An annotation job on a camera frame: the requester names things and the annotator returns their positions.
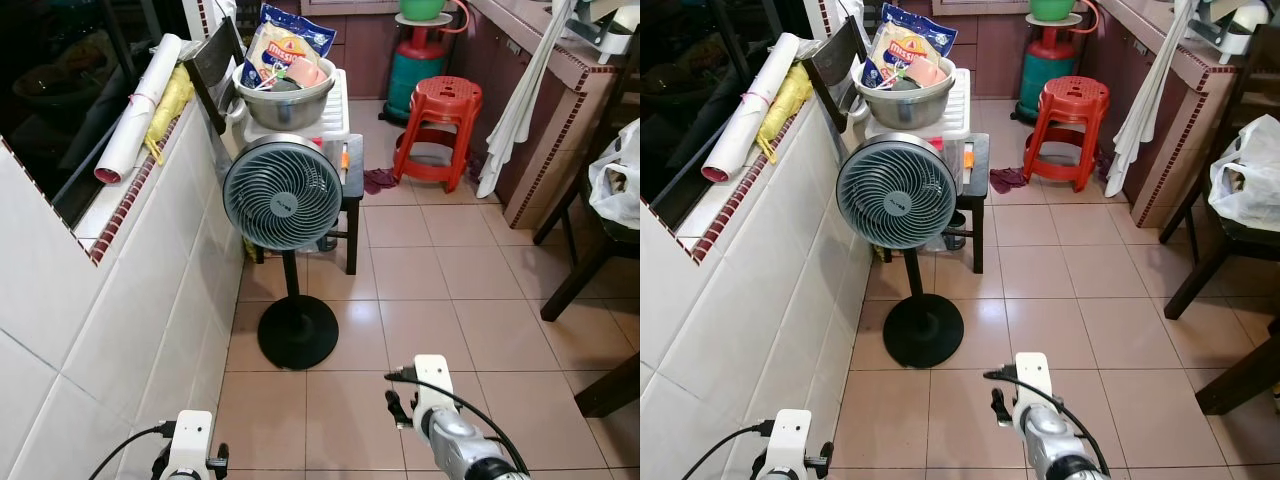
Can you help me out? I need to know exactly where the large steel basin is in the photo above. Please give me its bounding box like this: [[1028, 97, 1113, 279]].
[[851, 57, 959, 132], [233, 57, 338, 132]]

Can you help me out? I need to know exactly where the pink plastic item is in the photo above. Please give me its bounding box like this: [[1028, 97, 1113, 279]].
[[908, 58, 951, 89], [289, 59, 330, 90]]

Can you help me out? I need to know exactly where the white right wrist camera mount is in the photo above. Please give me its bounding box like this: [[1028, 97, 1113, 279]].
[[1012, 351, 1057, 413], [411, 353, 457, 417]]

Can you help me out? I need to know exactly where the brown tiled kitchen counter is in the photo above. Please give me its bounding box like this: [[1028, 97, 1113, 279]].
[[468, 0, 641, 232], [1098, 0, 1280, 230]]

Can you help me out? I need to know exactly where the red plastic stool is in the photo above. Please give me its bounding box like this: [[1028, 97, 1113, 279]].
[[392, 75, 485, 194], [1021, 75, 1112, 194]]

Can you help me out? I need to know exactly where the yellow cloth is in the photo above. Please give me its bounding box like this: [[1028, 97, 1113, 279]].
[[144, 64, 197, 167], [756, 64, 814, 167]]

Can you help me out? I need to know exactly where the white plastic bag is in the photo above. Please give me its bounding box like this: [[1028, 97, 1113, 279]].
[[1207, 126, 1280, 234], [587, 119, 641, 232]]

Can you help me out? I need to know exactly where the dark glass window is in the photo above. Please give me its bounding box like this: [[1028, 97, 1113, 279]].
[[0, 0, 193, 227], [640, 0, 813, 229]]

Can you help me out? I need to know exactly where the white ribbed tray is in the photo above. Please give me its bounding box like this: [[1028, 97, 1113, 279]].
[[318, 67, 352, 142], [939, 67, 974, 142]]

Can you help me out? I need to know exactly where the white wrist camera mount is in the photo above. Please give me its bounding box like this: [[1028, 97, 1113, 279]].
[[411, 353, 457, 417], [1012, 351, 1057, 413], [164, 409, 215, 480], [764, 409, 814, 480]]

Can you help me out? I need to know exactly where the black flat board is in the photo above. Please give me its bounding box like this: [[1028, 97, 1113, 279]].
[[182, 16, 250, 137], [802, 16, 872, 128]]

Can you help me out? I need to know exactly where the blue tortilla chips bag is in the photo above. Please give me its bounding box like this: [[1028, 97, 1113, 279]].
[[861, 2, 959, 87], [242, 2, 339, 87]]

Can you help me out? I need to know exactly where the grey standing fan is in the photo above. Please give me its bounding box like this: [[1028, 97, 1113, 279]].
[[221, 132, 347, 372], [835, 132, 964, 370]]

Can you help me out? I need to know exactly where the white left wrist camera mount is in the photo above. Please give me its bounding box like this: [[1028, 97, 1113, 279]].
[[164, 409, 215, 480], [764, 409, 814, 480]]

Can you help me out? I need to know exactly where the white hanging cloth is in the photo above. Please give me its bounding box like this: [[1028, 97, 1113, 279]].
[[474, 0, 583, 200], [1104, 0, 1203, 199]]

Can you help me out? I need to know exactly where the rolled white paper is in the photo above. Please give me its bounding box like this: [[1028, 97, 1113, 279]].
[[701, 32, 802, 185], [94, 32, 185, 187]]

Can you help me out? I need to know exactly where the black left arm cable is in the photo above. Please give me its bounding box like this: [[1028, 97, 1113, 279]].
[[682, 419, 777, 480], [87, 421, 179, 480]]

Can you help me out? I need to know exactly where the dark wooden chair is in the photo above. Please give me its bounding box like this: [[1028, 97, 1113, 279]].
[[1159, 50, 1280, 322], [532, 60, 641, 324]]

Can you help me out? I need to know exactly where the green and red gas cylinder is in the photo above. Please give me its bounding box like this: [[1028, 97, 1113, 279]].
[[1017, 14, 1083, 127], [384, 14, 453, 127]]

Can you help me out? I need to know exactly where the white countertop appliance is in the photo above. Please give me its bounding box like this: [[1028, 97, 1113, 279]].
[[554, 0, 641, 63], [1185, 0, 1273, 63]]

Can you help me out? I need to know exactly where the small black side table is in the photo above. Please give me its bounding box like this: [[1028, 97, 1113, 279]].
[[878, 132, 992, 275], [248, 133, 364, 277]]

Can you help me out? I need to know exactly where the dark wooden furniture leg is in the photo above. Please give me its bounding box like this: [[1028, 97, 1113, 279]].
[[574, 351, 641, 420], [1194, 318, 1280, 417]]

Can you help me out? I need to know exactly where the green plastic bowl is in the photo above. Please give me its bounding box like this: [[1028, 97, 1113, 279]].
[[397, 0, 462, 24], [1027, 0, 1092, 24]]

